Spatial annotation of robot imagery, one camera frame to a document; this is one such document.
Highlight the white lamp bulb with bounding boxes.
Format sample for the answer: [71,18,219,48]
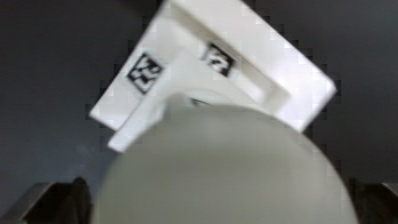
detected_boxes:
[91,95,359,224]

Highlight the white lamp base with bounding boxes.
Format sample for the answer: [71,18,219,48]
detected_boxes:
[89,0,336,152]

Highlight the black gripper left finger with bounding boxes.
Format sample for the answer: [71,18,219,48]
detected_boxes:
[13,177,92,224]

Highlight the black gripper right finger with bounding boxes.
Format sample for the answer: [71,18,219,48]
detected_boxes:
[348,179,398,224]

